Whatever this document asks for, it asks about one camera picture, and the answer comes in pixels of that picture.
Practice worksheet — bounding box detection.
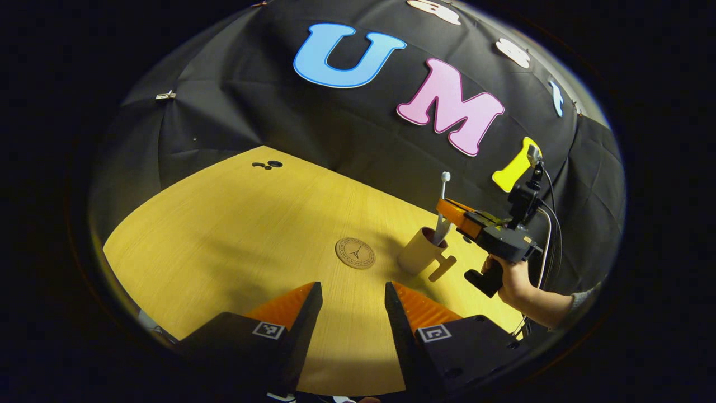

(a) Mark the black backdrop cloth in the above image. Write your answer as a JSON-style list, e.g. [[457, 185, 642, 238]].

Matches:
[[89, 0, 627, 314]]

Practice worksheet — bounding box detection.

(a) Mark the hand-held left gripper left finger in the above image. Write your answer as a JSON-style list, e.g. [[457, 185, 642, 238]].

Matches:
[[179, 282, 323, 398]]

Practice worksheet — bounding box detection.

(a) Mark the light blue toothbrush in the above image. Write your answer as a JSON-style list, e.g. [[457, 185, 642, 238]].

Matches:
[[434, 171, 453, 246]]

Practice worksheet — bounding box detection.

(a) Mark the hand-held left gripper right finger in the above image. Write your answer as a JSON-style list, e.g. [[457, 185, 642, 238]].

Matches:
[[385, 282, 521, 401]]

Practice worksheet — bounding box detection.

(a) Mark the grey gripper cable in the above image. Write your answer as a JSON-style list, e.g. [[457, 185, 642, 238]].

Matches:
[[520, 168, 563, 338]]

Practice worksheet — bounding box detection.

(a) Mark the round cork coaster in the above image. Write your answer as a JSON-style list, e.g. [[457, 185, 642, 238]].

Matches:
[[335, 237, 376, 270]]

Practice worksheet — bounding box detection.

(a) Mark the beige cup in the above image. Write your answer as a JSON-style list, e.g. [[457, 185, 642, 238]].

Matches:
[[398, 226, 458, 283]]

